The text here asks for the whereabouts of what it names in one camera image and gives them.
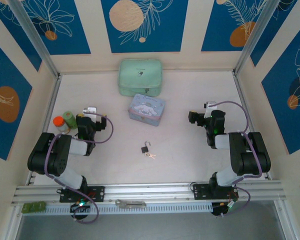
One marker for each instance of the blue cartoon tin box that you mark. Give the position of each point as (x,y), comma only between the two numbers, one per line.
(147,108)

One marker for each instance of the small black padlock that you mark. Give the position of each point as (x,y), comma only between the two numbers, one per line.
(144,149)

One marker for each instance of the small metal keys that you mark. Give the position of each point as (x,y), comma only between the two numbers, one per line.
(150,156)

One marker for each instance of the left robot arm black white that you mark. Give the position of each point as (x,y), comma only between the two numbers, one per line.
(40,155)

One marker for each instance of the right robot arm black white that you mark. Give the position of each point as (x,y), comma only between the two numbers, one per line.
(250,160)

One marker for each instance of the green bottle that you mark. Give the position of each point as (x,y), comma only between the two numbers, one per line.
(69,118)

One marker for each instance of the jar with orange lid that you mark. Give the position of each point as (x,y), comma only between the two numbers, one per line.
(60,124)

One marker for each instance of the mint green zip pouch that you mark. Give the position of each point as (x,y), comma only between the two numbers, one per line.
(140,75)

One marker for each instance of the black controller board with LED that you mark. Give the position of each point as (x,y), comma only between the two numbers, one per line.
(222,208)
(80,207)

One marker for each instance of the silver metal latch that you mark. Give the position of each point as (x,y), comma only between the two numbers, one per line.
(130,203)

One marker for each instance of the green circuit board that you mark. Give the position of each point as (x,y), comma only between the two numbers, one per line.
(33,207)

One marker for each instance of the left wrist camera box silver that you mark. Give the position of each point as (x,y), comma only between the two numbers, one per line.
(90,110)

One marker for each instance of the wrist camera box silver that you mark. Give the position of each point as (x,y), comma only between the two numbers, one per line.
(210,103)
(90,110)

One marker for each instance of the right wrist camera box silver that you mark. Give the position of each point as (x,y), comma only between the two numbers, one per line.
(210,103)

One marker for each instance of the aluminium table side rail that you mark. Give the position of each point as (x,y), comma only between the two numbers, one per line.
(240,92)
(50,105)

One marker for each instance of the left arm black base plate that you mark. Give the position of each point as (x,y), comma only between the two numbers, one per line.
(97,193)

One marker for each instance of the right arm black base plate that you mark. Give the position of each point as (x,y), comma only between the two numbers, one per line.
(200,191)

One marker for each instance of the aluminium mounting rail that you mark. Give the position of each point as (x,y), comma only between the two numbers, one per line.
(150,192)

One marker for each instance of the aluminium frame post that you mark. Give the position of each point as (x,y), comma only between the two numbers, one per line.
(257,35)
(35,37)

